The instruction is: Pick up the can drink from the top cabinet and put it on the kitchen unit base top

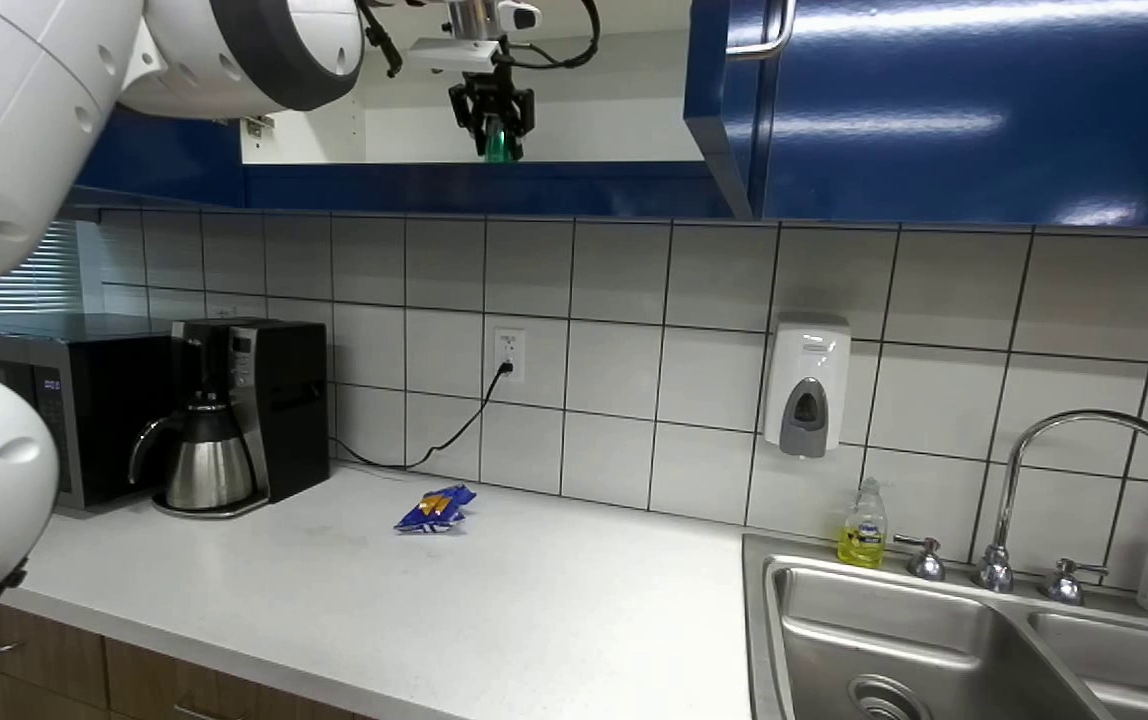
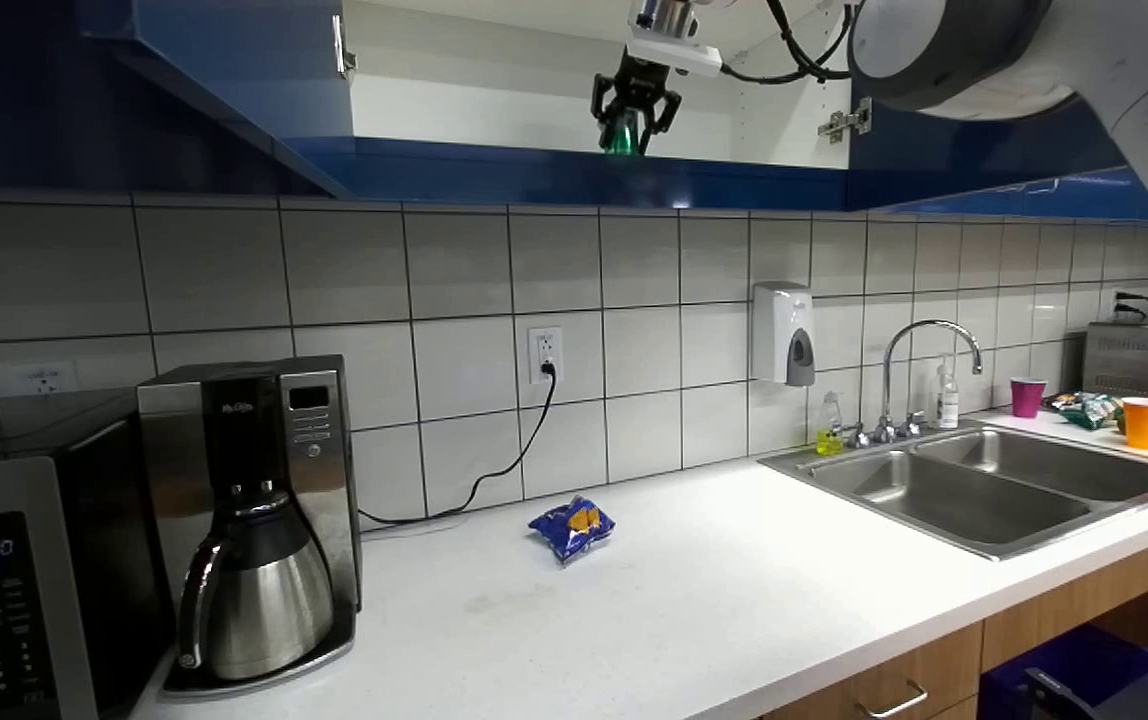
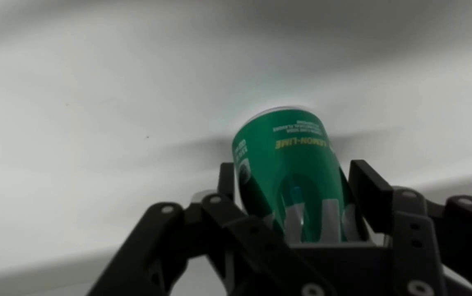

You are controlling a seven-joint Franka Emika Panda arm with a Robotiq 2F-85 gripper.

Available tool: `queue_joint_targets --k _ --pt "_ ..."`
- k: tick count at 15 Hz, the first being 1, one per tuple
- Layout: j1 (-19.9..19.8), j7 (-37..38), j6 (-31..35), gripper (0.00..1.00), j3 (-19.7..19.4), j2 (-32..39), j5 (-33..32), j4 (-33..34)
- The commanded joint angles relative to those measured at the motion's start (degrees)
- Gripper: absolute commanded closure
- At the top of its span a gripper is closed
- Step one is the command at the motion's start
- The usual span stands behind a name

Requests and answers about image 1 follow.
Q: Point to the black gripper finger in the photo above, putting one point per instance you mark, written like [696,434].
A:
[523,122]
[465,122]

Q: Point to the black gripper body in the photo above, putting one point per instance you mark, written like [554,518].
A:
[494,95]

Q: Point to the green drink can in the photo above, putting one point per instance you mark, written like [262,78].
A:
[498,142]

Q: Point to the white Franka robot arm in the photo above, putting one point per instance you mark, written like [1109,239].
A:
[39,122]

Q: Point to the metal cabinet hinge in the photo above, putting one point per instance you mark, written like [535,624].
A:
[257,125]

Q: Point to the blue cabinet door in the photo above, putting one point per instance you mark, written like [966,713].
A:
[973,122]
[158,161]

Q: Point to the wooden base cabinet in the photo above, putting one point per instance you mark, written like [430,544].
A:
[77,664]

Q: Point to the black coffee maker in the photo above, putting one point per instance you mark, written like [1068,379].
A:
[281,400]

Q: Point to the blue snack bag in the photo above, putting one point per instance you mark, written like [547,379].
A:
[436,508]

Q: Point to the stainless steel coffee carafe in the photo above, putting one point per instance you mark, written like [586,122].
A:
[204,461]

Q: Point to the black microwave oven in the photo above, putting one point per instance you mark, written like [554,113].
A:
[104,415]

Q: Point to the yellow dish soap bottle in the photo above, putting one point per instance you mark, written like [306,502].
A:
[862,535]

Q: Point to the chrome gooseneck faucet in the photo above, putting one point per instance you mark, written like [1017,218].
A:
[1094,423]

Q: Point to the stainless steel sink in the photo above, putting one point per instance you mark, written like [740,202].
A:
[944,643]

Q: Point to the white wall outlet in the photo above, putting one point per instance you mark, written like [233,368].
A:
[511,355]

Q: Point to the white wall soap dispenser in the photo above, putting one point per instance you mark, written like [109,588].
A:
[806,386]

